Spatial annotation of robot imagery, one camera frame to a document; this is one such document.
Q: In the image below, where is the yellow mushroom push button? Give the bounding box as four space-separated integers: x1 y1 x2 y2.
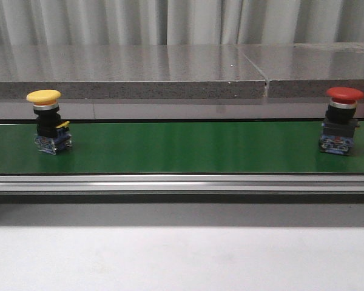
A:
26 89 72 155

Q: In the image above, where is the red mushroom push button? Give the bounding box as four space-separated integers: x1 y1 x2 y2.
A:
318 87 364 155

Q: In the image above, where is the green conveyor belt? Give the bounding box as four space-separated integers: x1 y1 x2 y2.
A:
0 121 364 174

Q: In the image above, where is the grey speckled stone counter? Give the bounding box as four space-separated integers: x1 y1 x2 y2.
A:
0 43 364 121

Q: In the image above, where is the white pleated curtain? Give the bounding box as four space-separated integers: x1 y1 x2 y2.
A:
0 1 364 45

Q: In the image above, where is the aluminium conveyor frame rail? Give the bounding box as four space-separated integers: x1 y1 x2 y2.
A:
0 173 364 197

